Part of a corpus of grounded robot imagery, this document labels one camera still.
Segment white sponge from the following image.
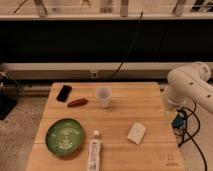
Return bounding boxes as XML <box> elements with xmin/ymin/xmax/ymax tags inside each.
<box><xmin>127</xmin><ymin>122</ymin><xmax>146</xmax><ymax>144</ymax></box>

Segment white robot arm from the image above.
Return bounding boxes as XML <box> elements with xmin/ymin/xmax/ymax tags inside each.
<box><xmin>162</xmin><ymin>62</ymin><xmax>213</xmax><ymax>114</ymax></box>

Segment white ceramic cup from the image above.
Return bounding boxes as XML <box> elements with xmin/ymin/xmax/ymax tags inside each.
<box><xmin>95</xmin><ymin>86</ymin><xmax>112</xmax><ymax>108</ymax></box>

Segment brown sausage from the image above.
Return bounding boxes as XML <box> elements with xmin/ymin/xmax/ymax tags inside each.
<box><xmin>67</xmin><ymin>98</ymin><xmax>88</xmax><ymax>107</ymax></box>

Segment black phone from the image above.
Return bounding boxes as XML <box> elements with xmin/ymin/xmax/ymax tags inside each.
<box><xmin>56</xmin><ymin>85</ymin><xmax>72</xmax><ymax>102</ymax></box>

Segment green plate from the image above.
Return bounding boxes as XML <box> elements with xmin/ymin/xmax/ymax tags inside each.
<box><xmin>45</xmin><ymin>118</ymin><xmax>85</xmax><ymax>156</ymax></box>

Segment white tube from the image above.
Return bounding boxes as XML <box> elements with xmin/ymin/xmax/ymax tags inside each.
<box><xmin>87</xmin><ymin>130</ymin><xmax>101</xmax><ymax>171</ymax></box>

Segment blue connector box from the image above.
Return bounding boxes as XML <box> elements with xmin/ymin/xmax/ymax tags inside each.
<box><xmin>172</xmin><ymin>114</ymin><xmax>185</xmax><ymax>128</ymax></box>

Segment black equipment at left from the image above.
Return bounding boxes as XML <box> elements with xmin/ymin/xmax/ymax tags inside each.
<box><xmin>0</xmin><ymin>71</ymin><xmax>21</xmax><ymax>120</ymax></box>

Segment white wall outlet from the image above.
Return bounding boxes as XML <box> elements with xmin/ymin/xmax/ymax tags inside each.
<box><xmin>91</xmin><ymin>71</ymin><xmax>98</xmax><ymax>78</ymax></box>

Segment black hanging cable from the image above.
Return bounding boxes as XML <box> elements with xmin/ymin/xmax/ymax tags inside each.
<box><xmin>102</xmin><ymin>10</ymin><xmax>145</xmax><ymax>82</ymax></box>

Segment black floor cables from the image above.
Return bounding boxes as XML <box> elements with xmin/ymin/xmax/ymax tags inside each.
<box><xmin>174</xmin><ymin>101</ymin><xmax>209</xmax><ymax>171</ymax></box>

